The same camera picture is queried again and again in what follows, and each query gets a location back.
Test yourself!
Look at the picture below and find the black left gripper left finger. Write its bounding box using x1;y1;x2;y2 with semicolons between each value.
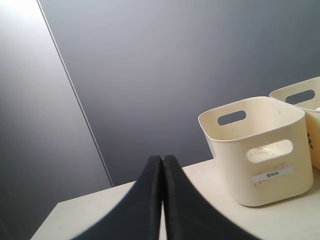
73;156;163;240

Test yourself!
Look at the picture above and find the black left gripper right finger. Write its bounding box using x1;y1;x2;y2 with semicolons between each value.
163;155;253;240

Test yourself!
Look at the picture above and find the cream middle storage bin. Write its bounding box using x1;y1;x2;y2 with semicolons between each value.
269;77;320;169

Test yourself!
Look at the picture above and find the cream storage bin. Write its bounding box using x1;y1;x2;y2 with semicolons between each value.
269;77;320;169
198;96;314;207

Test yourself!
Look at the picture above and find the cream left storage bin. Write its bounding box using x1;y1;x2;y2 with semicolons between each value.
198;96;314;207

